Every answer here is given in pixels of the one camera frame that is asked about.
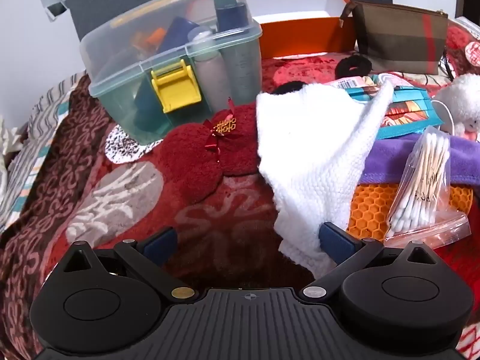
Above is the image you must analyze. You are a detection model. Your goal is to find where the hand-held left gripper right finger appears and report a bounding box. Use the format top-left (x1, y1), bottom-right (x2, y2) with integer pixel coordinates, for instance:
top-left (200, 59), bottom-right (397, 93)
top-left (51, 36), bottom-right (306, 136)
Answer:
top-left (298, 222), bottom-right (436, 302)

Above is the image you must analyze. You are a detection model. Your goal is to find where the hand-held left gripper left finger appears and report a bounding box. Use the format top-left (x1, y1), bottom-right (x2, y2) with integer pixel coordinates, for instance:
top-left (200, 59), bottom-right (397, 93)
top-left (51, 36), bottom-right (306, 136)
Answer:
top-left (62, 227), bottom-right (199, 302)

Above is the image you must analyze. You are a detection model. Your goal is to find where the orange honeycomb silicone mat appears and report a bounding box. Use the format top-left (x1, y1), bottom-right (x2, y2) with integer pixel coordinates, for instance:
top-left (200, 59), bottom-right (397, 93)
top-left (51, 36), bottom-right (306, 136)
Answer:
top-left (347, 184), bottom-right (469, 241)

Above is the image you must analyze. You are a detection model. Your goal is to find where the white knitted cloth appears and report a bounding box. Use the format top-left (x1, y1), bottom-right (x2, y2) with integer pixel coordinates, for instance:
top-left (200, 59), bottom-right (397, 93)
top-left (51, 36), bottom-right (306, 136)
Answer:
top-left (256, 82), bottom-right (394, 276)

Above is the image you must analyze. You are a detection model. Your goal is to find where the orange cardboard box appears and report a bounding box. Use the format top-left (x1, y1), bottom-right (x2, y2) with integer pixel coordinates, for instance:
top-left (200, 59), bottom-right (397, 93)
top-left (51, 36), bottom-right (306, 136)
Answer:
top-left (242, 0), bottom-right (357, 61)

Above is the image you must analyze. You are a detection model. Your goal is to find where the red patterned blanket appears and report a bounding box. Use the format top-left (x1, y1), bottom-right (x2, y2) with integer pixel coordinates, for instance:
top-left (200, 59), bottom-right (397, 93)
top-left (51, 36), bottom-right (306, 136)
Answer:
top-left (0, 19), bottom-right (480, 360)

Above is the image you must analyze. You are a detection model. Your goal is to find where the purple cloth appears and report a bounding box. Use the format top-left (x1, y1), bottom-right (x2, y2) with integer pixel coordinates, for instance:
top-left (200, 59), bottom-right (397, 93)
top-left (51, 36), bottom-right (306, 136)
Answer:
top-left (361, 134), bottom-right (480, 187)

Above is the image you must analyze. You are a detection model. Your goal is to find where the bag of cotton swabs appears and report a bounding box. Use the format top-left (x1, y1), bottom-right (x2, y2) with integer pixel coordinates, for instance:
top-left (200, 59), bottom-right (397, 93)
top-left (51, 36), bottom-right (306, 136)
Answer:
top-left (383, 125), bottom-right (472, 250)

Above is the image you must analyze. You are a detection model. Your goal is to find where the teal face mask pack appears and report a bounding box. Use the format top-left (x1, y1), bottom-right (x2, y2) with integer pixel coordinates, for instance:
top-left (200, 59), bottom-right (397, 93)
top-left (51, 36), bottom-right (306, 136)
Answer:
top-left (345, 77), bottom-right (446, 140)

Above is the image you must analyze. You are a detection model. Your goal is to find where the grey striped bed sheet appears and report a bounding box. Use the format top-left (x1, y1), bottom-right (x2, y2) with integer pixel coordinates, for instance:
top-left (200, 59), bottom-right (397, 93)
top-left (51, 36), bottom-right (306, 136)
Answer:
top-left (0, 71), bottom-right (89, 233)

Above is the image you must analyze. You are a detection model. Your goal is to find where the pink packet with barcode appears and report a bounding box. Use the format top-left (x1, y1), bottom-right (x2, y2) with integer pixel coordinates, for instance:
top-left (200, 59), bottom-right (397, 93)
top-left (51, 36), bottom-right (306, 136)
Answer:
top-left (324, 76), bottom-right (373, 91)

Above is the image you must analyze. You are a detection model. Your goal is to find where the grey bottle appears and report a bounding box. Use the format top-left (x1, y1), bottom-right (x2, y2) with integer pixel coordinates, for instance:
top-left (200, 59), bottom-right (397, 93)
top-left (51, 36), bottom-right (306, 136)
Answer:
top-left (194, 50), bottom-right (229, 111)
top-left (222, 39), bottom-right (260, 102)

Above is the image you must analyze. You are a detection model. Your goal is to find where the cream crumpled cloth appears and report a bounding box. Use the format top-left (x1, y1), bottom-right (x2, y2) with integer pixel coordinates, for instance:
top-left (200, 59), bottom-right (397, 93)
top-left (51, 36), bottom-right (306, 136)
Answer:
top-left (0, 116), bottom-right (24, 166)

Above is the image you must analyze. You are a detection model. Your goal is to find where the white plush toy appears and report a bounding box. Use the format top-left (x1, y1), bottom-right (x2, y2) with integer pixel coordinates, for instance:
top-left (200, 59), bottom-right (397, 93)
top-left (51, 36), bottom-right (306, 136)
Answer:
top-left (431, 73), bottom-right (480, 136)

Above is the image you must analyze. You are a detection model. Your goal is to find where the clear plastic storage box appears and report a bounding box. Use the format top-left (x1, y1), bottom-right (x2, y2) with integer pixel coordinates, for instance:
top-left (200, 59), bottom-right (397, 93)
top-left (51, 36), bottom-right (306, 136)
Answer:
top-left (79, 0), bottom-right (263, 147)

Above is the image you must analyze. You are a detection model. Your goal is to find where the brown plaid zipper pouch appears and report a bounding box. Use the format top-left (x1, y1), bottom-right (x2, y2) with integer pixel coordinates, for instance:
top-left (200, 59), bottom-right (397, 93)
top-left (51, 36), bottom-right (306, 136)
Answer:
top-left (340, 1), bottom-right (449, 76)

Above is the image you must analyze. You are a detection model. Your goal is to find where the grey headboard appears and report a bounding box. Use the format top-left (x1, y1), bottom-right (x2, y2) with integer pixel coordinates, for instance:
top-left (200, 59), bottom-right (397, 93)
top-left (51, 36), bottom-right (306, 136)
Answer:
top-left (65, 0), bottom-right (394, 42)

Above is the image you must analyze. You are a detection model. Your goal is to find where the black hair tie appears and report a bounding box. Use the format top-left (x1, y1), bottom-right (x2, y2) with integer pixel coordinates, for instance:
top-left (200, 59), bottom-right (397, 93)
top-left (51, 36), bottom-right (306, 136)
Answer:
top-left (275, 81), bottom-right (301, 95)
top-left (335, 55), bottom-right (373, 79)

